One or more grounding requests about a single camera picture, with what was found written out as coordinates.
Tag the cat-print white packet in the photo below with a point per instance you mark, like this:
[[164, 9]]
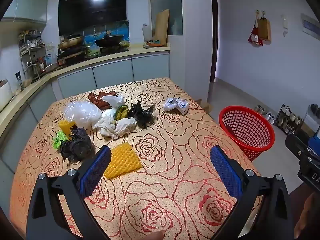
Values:
[[175, 104]]

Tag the small yellow foam net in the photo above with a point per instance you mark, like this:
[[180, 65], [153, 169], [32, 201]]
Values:
[[65, 127]]

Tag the black pepper grinder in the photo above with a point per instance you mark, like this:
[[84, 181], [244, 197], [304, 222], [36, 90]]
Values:
[[20, 81]]

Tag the grey wall cabinet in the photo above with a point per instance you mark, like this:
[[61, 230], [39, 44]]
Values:
[[27, 0]]

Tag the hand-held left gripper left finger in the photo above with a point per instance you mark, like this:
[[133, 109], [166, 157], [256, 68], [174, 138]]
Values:
[[96, 170]]

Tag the black television screen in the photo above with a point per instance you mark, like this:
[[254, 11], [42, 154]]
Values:
[[92, 10]]

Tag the group of assorted shoes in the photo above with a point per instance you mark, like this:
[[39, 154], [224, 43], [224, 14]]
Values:
[[290, 120]]

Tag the black shoe rack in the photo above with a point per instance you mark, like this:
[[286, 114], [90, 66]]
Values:
[[282, 110]]

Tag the pair of dark shoes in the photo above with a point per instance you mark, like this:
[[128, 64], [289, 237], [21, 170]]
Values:
[[314, 109]]

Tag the black induction cooker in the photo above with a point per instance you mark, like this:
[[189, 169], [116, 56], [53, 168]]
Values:
[[72, 56]]

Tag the cardboard box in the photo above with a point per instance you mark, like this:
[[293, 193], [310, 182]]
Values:
[[206, 106]]

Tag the orange kitchen utensil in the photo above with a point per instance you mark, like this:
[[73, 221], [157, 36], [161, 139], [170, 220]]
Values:
[[153, 45]]

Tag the clear plastic bag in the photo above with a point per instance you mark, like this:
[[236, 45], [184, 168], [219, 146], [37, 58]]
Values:
[[81, 112]]

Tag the metal kitchen rack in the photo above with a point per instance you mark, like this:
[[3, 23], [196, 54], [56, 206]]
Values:
[[32, 52]]

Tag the red plastic mesh basket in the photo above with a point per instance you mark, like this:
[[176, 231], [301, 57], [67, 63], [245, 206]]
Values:
[[260, 145]]

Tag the green yellow sponge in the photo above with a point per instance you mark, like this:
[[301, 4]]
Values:
[[122, 112]]

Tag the grey kitchen base cabinets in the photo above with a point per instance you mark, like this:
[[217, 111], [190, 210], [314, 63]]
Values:
[[112, 71]]

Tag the white plastic bottle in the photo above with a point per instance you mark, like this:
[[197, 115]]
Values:
[[147, 33]]

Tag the white cloth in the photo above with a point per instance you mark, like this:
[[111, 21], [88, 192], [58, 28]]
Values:
[[110, 127]]

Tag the brown crumpled bag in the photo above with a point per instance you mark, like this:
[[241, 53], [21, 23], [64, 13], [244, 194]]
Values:
[[96, 98]]

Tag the beige kitchen countertop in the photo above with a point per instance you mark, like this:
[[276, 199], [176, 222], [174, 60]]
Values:
[[112, 56]]

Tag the red-label sauce bottle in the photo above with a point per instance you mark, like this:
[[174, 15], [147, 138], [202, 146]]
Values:
[[41, 66]]

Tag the large yellow foam net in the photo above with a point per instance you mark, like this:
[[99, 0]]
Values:
[[122, 161]]

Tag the white rice cooker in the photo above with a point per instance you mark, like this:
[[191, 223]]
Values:
[[5, 93]]

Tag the wooden cutting board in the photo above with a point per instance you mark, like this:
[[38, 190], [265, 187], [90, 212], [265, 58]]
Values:
[[162, 27]]

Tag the stack of shoe boxes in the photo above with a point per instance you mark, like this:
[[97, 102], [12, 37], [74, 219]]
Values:
[[313, 141]]

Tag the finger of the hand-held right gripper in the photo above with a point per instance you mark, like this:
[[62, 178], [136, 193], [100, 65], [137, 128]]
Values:
[[293, 143]]

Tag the white shoe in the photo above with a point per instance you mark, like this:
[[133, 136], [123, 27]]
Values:
[[272, 120], [267, 116]]

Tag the black plastic bag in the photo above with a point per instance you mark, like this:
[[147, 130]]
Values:
[[76, 146], [141, 115]]

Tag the blue ocean backsplash panel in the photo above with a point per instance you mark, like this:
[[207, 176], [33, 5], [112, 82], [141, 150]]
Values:
[[90, 36]]

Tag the white crumpled tissue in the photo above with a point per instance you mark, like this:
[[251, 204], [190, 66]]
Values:
[[114, 101]]

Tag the black wok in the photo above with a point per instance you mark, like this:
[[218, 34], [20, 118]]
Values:
[[110, 41]]

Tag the dark wooden door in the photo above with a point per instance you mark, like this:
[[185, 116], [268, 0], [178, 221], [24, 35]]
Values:
[[214, 35]]

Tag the gas stove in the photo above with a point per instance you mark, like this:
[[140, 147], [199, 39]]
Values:
[[115, 50]]

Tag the beige shoe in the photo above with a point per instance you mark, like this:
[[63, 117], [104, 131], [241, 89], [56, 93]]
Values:
[[257, 108], [262, 111]]

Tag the green snack packet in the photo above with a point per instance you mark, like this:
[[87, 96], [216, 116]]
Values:
[[59, 140]]

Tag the golden frying pan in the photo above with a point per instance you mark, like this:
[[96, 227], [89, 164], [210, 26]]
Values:
[[71, 42]]

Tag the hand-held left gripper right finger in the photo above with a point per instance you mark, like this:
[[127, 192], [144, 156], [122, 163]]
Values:
[[225, 172]]

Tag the framed wall picture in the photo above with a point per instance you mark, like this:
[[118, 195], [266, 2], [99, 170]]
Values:
[[311, 25]]

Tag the person's right hand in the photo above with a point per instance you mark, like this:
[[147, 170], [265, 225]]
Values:
[[306, 215]]

